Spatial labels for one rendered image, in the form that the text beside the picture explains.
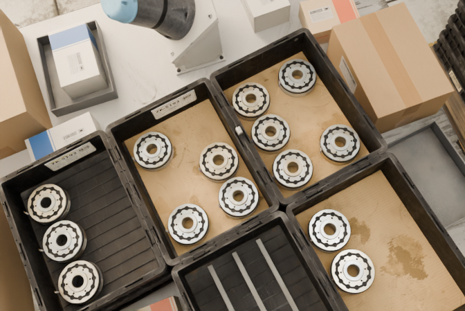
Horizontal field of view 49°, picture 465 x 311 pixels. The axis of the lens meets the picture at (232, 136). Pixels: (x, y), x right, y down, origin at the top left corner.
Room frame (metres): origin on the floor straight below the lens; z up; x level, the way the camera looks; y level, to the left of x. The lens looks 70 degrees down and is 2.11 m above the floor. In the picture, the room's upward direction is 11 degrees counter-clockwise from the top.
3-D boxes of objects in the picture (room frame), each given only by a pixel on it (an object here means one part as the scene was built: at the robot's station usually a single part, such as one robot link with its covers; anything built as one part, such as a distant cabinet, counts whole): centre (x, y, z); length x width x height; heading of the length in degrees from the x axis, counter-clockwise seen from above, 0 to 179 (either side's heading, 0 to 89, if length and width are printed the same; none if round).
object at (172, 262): (0.39, 0.12, 0.92); 0.40 x 0.30 x 0.02; 17
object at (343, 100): (0.47, -0.17, 0.87); 0.40 x 0.30 x 0.11; 17
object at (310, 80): (0.60, -0.21, 0.86); 0.10 x 0.10 x 0.01
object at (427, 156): (0.28, -0.51, 0.73); 0.27 x 0.20 x 0.05; 16
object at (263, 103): (0.56, -0.07, 0.86); 0.10 x 0.10 x 0.01
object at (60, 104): (0.85, 0.44, 0.73); 0.27 x 0.20 x 0.05; 7
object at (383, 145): (0.47, -0.17, 0.92); 0.40 x 0.30 x 0.02; 17
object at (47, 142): (0.57, 0.48, 0.75); 0.20 x 0.12 x 0.09; 104
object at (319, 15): (0.83, -0.37, 0.74); 0.16 x 0.12 x 0.07; 94
